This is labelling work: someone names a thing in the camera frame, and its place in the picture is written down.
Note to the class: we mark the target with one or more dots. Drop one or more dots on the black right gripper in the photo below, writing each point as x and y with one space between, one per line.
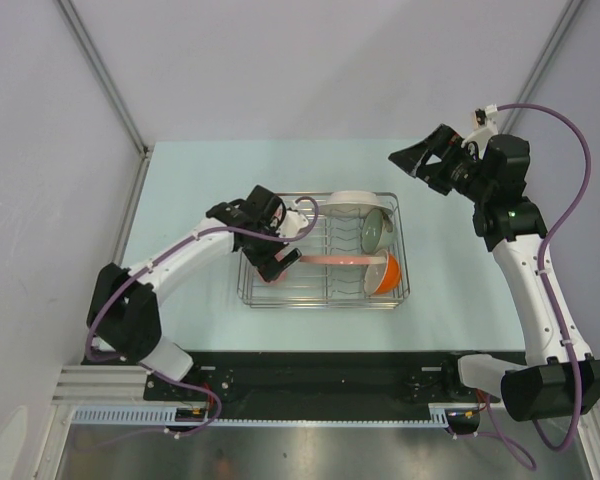
446 146

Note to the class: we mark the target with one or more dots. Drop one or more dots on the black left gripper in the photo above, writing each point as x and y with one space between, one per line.
271 271

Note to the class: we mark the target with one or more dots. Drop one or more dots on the pink beige leaf plate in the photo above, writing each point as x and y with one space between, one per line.
344 260

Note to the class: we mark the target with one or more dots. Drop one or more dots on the white fluted plate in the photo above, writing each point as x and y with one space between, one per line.
358 201

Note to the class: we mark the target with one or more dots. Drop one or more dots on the green floral ceramic bowl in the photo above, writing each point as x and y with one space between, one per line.
378 232

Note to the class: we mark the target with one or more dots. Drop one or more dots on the orange bowl white inside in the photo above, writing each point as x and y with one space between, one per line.
383 275

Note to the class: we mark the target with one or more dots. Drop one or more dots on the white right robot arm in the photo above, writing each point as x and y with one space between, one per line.
560 375

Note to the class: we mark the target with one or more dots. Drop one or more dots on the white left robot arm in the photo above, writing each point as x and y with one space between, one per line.
125 306

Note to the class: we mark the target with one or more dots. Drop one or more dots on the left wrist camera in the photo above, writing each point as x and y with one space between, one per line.
293 223

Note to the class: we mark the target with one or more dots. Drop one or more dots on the metal wire dish rack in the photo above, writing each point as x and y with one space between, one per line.
307 285

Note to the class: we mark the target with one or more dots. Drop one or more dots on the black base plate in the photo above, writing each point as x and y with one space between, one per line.
337 409

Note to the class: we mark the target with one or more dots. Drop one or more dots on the white slotted cable duct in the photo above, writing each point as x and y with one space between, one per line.
127 415

